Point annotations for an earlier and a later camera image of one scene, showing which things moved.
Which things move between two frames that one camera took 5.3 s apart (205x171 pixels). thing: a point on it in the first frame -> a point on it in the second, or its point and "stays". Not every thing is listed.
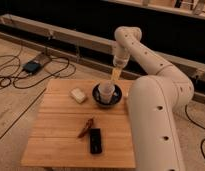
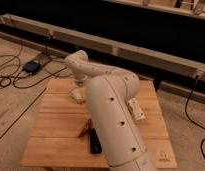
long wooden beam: x=198 y=67 stays
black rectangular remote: x=95 y=141 stays
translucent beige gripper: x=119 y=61 -> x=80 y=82
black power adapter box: x=31 y=67 stays
